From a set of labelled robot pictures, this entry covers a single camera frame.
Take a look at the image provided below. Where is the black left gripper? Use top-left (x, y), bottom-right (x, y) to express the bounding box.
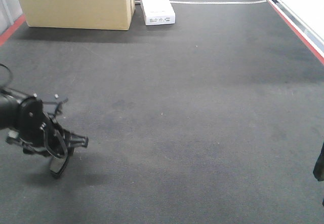
top-left (5, 93), bottom-right (89, 158)

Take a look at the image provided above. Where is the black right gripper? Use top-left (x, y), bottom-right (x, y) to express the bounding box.
top-left (313, 145), bottom-right (324, 181)

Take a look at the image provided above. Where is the grey brake pad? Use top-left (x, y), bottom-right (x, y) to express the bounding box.
top-left (50, 156), bottom-right (70, 179)

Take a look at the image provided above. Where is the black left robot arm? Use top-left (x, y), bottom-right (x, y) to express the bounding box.
top-left (1, 88), bottom-right (89, 159)

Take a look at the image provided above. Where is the black conveyor belt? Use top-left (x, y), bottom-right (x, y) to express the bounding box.
top-left (1, 0), bottom-right (323, 223)

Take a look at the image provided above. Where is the brown cardboard box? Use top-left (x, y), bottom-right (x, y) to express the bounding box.
top-left (19, 0), bottom-right (135, 30)

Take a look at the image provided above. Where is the white long box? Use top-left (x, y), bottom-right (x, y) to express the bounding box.
top-left (140, 0), bottom-right (176, 26)

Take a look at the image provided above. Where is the red conveyor frame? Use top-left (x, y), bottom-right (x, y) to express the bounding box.
top-left (1, 0), bottom-right (323, 64)

